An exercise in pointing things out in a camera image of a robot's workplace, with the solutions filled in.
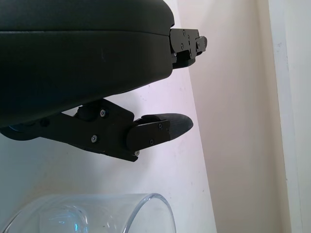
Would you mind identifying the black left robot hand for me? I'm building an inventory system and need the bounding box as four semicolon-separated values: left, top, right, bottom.
0;0;208;163

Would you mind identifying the clear plastic cup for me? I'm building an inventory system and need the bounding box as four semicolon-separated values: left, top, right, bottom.
0;193;177;233

